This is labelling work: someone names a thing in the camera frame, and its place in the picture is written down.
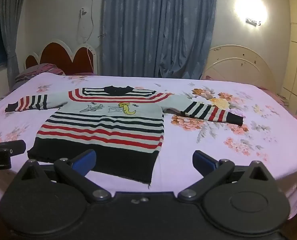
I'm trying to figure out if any pink pillow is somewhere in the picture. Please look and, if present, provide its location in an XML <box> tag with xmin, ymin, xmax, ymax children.
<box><xmin>15</xmin><ymin>63</ymin><xmax>66</xmax><ymax>83</ymax></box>

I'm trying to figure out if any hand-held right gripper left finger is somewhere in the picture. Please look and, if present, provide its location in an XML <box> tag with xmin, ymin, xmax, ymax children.
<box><xmin>16</xmin><ymin>149</ymin><xmax>111</xmax><ymax>203</ymax></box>

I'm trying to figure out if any white hanging cable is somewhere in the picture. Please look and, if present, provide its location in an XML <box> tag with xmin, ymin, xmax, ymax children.
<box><xmin>77</xmin><ymin>7</ymin><xmax>95</xmax><ymax>74</ymax></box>

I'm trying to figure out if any narrow blue curtain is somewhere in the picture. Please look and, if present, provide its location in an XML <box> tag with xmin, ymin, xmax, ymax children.
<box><xmin>0</xmin><ymin>0</ymin><xmax>29</xmax><ymax>88</ymax></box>

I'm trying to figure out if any striped knitted sweater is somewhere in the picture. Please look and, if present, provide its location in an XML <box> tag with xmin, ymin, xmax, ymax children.
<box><xmin>5</xmin><ymin>85</ymin><xmax>244</xmax><ymax>187</ymax></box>

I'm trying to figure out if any pink bedding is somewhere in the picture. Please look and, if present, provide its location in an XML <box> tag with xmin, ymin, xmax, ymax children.
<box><xmin>257</xmin><ymin>86</ymin><xmax>289</xmax><ymax>99</ymax></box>

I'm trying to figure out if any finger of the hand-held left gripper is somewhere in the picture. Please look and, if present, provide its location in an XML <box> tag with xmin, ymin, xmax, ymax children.
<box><xmin>0</xmin><ymin>140</ymin><xmax>26</xmax><ymax>156</ymax></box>

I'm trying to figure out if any floral bed sheet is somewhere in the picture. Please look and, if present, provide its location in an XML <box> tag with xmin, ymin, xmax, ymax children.
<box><xmin>0</xmin><ymin>72</ymin><xmax>297</xmax><ymax>220</ymax></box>

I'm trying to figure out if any cream arched headboard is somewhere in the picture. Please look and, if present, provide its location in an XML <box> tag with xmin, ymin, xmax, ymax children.
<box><xmin>201</xmin><ymin>44</ymin><xmax>280</xmax><ymax>93</ymax></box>

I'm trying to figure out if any wide blue curtain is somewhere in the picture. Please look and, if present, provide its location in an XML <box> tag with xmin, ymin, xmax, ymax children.
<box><xmin>98</xmin><ymin>0</ymin><xmax>218</xmax><ymax>79</ymax></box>

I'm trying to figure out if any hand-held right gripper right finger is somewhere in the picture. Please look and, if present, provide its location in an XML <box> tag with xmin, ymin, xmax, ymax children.
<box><xmin>178</xmin><ymin>150</ymin><xmax>272</xmax><ymax>203</ymax></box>

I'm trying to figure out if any white scalloped headboard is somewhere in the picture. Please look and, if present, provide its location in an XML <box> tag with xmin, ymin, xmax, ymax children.
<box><xmin>23</xmin><ymin>39</ymin><xmax>99</xmax><ymax>75</ymax></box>

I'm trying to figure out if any wall lamp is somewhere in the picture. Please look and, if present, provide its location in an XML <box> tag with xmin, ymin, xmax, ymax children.
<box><xmin>245</xmin><ymin>17</ymin><xmax>261</xmax><ymax>27</ymax></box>

